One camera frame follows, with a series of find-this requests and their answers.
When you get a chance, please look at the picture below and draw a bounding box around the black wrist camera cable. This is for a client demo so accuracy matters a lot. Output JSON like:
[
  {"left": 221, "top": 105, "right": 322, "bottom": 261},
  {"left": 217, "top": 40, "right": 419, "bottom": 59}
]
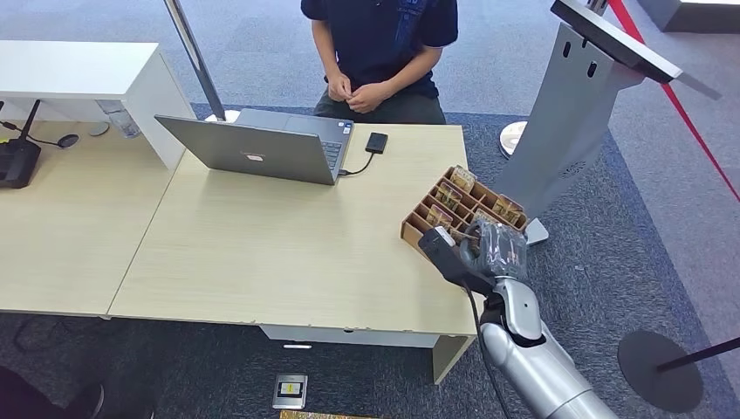
[{"left": 460, "top": 282, "right": 513, "bottom": 419}]

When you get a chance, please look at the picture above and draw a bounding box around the grey laptop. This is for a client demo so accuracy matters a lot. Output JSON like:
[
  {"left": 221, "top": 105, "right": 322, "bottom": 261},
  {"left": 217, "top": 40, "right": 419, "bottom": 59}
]
[{"left": 154, "top": 108, "right": 355, "bottom": 187}]

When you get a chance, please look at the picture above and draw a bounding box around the metal floor socket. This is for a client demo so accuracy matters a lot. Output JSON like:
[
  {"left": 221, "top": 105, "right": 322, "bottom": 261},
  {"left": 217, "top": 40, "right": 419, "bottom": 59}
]
[{"left": 271, "top": 374, "right": 309, "bottom": 410}]

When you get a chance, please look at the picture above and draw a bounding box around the person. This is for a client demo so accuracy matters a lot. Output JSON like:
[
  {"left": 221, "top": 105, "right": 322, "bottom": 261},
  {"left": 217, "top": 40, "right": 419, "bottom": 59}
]
[{"left": 299, "top": 0, "right": 460, "bottom": 126}]

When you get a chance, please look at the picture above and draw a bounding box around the round white stanchion base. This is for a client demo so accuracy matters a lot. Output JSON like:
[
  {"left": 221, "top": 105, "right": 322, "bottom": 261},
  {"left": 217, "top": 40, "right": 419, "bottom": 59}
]
[{"left": 499, "top": 120, "right": 528, "bottom": 159}]

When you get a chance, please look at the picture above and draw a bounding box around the person's left hand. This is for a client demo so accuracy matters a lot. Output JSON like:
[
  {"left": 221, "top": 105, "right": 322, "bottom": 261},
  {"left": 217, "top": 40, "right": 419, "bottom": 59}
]
[{"left": 346, "top": 82, "right": 392, "bottom": 114}]

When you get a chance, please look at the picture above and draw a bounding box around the clear plastic water bottle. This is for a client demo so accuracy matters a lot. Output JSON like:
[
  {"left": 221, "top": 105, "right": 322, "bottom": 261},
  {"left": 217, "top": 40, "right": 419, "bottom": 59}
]
[{"left": 95, "top": 99, "right": 142, "bottom": 140}]

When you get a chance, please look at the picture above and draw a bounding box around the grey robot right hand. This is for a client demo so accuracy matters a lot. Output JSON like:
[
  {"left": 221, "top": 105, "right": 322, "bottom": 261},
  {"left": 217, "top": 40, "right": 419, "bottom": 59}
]
[{"left": 459, "top": 218, "right": 530, "bottom": 282}]

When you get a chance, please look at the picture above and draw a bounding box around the black router with antenna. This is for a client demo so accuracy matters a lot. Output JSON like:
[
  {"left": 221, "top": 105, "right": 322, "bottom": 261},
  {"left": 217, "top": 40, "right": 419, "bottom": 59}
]
[{"left": 0, "top": 99, "right": 43, "bottom": 189}]

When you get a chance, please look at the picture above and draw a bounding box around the white desk underframe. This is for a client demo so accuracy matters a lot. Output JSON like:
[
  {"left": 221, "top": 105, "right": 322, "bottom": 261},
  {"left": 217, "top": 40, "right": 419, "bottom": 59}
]
[{"left": 260, "top": 323, "right": 476, "bottom": 386}]

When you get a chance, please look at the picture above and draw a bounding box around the black router cable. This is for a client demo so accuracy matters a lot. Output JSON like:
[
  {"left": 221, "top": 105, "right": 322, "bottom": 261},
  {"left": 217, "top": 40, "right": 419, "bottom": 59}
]
[{"left": 0, "top": 120, "right": 65, "bottom": 147}]

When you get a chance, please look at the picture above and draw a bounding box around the silver stanchion pole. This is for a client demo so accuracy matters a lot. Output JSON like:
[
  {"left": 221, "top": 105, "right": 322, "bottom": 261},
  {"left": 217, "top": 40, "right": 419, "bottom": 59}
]
[{"left": 163, "top": 0, "right": 228, "bottom": 121}]

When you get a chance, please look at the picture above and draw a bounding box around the white desk shelf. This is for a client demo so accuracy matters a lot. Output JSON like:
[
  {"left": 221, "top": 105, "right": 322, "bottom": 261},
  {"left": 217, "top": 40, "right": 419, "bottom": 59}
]
[{"left": 0, "top": 40, "right": 196, "bottom": 170}]

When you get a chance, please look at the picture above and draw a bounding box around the cardboard card organizer box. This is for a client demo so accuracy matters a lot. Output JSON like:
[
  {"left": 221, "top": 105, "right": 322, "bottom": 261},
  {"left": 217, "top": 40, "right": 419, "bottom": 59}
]
[{"left": 400, "top": 166, "right": 529, "bottom": 256}]

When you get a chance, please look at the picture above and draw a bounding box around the gold patterned strip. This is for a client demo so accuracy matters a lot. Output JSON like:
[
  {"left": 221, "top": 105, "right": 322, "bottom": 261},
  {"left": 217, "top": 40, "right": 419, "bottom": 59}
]
[{"left": 279, "top": 410, "right": 377, "bottom": 419}]

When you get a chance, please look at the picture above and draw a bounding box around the red barrier belt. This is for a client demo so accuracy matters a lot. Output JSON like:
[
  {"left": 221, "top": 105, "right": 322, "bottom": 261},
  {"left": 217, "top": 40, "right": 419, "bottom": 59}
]
[{"left": 606, "top": 0, "right": 740, "bottom": 203}]

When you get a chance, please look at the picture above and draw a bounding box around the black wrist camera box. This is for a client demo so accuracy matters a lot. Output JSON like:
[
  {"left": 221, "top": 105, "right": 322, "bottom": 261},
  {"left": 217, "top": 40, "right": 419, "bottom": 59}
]
[{"left": 417, "top": 226, "right": 497, "bottom": 297}]

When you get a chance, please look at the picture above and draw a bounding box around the person's right hand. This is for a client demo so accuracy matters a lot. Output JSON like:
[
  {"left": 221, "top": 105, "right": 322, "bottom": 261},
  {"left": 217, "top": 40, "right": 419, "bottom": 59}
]
[{"left": 326, "top": 73, "right": 354, "bottom": 104}]

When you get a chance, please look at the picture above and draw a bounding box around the black card reader cable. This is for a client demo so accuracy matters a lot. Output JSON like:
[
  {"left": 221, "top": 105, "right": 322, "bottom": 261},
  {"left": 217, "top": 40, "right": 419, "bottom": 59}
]
[{"left": 338, "top": 151, "right": 377, "bottom": 177}]

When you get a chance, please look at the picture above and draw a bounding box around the grey kiosk stand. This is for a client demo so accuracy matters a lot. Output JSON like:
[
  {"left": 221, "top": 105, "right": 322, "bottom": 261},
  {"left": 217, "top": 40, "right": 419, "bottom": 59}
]
[{"left": 491, "top": 23, "right": 646, "bottom": 246}]

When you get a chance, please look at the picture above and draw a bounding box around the black stanchion pole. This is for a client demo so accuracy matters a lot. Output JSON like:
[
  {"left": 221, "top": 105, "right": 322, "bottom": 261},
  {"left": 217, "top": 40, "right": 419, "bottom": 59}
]
[{"left": 654, "top": 336, "right": 740, "bottom": 374}]

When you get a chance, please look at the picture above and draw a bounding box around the black round stanchion base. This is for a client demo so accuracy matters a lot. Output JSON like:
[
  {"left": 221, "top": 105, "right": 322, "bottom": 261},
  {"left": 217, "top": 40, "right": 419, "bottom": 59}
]
[{"left": 616, "top": 329, "right": 705, "bottom": 414}]

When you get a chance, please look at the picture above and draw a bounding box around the kiosk touch screen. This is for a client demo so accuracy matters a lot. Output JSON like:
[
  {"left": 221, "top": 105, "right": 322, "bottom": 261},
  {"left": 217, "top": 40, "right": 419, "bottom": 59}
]
[{"left": 550, "top": 0, "right": 723, "bottom": 101}]

